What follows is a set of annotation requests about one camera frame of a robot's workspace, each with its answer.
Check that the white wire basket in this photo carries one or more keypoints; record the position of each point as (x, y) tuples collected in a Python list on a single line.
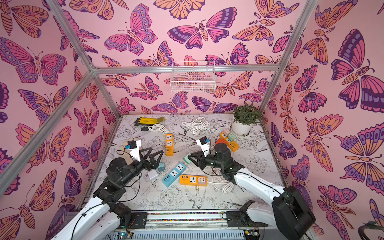
[(192, 78)]

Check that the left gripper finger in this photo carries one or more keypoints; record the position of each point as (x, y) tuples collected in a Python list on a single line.
[(155, 159), (144, 153)]

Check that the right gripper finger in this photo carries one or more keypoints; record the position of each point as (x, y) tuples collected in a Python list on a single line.
[(196, 163), (197, 156)]

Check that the pink charger on right strip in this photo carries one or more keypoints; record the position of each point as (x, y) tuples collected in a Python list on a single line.
[(226, 132)]

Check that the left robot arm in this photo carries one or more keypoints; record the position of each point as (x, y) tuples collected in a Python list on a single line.
[(105, 212)]

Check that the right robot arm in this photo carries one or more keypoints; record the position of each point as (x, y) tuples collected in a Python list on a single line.
[(287, 209)]

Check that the beige cotton glove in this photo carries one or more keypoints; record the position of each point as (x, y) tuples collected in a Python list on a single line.
[(125, 154)]

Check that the pink usb charger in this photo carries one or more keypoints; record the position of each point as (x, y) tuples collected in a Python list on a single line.
[(202, 181)]

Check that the potted green plant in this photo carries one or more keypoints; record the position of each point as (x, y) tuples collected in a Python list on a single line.
[(245, 117)]

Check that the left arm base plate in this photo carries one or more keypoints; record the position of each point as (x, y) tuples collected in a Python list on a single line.
[(134, 220)]

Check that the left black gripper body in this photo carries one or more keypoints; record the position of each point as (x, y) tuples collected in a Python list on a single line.
[(143, 165)]

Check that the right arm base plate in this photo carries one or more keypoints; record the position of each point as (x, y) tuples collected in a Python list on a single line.
[(241, 220)]

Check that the green usb charger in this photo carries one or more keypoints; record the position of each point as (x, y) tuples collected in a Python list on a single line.
[(186, 159)]

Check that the blue power strip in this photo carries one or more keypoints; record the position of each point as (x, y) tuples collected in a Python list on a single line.
[(172, 176)]

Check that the white usb charger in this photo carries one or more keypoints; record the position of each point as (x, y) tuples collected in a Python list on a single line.
[(152, 175)]

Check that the yellow power strip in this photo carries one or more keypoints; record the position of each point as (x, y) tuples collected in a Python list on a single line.
[(233, 146), (169, 145), (190, 180)]

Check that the teal usb charger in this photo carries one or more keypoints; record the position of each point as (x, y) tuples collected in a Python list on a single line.
[(161, 167)]

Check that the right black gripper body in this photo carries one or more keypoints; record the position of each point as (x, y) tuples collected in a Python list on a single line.
[(202, 161)]

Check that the aluminium frame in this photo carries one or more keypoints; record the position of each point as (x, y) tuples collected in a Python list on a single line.
[(23, 156)]

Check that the yellow black work glove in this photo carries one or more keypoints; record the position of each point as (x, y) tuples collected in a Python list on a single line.
[(144, 121)]

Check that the green charger on right strip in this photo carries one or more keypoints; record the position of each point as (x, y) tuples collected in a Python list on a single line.
[(231, 137)]

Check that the orange cube socket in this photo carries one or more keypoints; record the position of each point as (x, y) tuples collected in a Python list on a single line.
[(221, 141)]

